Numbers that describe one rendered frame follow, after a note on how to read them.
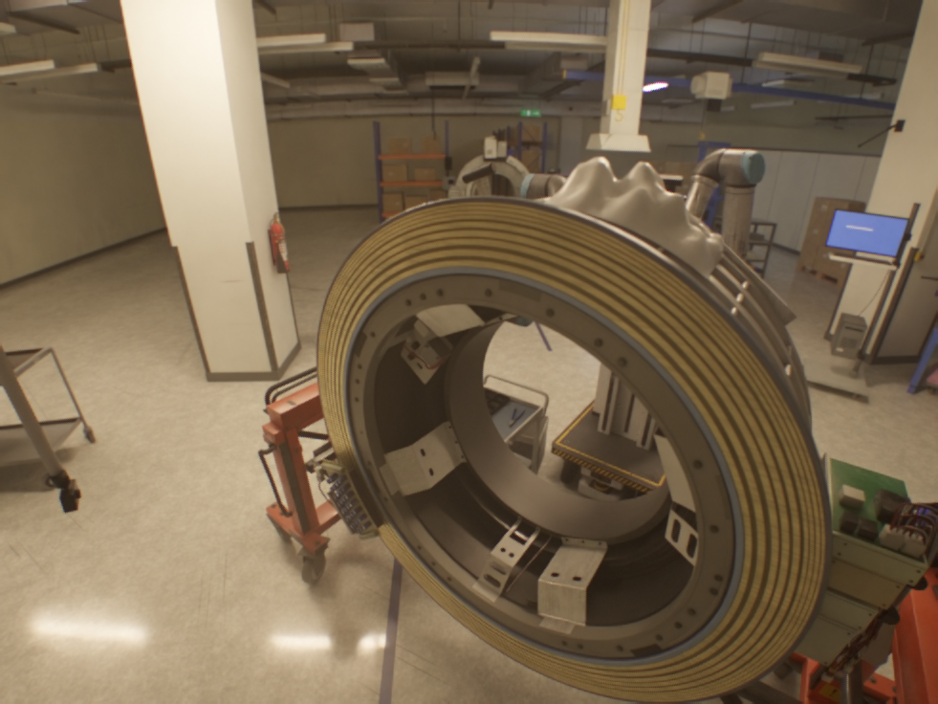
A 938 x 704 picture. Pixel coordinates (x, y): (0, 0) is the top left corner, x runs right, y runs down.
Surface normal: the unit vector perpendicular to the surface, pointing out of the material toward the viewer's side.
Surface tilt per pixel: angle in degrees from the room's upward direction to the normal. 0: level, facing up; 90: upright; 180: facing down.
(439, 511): 39
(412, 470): 76
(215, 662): 0
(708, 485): 90
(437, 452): 63
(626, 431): 90
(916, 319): 90
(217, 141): 90
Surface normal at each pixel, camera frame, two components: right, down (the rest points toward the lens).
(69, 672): 0.00, -0.90
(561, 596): -0.70, -0.21
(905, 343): 0.05, 0.44
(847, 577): -0.60, 0.35
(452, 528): 0.41, -0.63
